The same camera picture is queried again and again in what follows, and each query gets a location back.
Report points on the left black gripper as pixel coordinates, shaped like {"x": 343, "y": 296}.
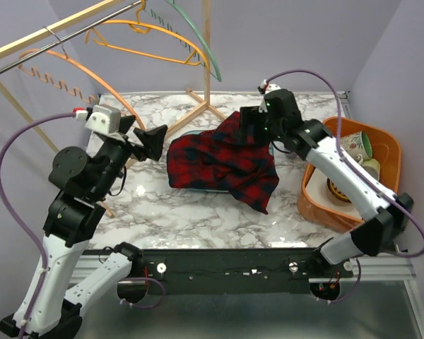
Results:
{"x": 152, "y": 140}

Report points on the floral ceramic mug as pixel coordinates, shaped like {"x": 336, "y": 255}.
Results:
{"x": 357, "y": 144}

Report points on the red plaid shirt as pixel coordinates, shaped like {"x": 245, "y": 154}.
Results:
{"x": 217, "y": 160}

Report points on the blue transparent plastic tray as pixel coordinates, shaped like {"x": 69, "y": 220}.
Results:
{"x": 197, "y": 132}

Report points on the orange plastic bin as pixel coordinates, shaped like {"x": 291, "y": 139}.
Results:
{"x": 386, "y": 151}

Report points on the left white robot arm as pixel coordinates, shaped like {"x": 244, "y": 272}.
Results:
{"x": 52, "y": 308}

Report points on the wooden clothes rack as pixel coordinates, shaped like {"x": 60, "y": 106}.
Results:
{"x": 128, "y": 15}

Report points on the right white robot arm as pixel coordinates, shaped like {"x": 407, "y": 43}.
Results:
{"x": 384, "y": 213}

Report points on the yellow rimmed white bowl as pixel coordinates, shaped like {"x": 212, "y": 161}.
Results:
{"x": 336, "y": 192}

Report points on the cream green mug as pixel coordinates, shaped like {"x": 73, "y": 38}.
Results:
{"x": 371, "y": 166}

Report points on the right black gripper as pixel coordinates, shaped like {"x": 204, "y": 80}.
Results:
{"x": 251, "y": 115}

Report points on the wooden hanger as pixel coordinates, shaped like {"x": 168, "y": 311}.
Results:
{"x": 64, "y": 73}

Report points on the black mounting rail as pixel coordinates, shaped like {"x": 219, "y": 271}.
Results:
{"x": 232, "y": 271}

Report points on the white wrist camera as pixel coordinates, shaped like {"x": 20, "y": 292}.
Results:
{"x": 103, "y": 120}
{"x": 266, "y": 87}

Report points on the purple plastic cup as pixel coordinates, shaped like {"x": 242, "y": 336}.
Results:
{"x": 289, "y": 154}

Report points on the yellow plastic hanger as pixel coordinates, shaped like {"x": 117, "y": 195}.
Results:
{"x": 140, "y": 38}

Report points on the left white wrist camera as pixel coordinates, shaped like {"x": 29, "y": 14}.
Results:
{"x": 103, "y": 120}

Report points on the white square plate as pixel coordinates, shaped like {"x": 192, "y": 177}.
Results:
{"x": 319, "y": 193}

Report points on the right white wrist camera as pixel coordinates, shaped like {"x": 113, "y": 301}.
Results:
{"x": 266, "y": 87}

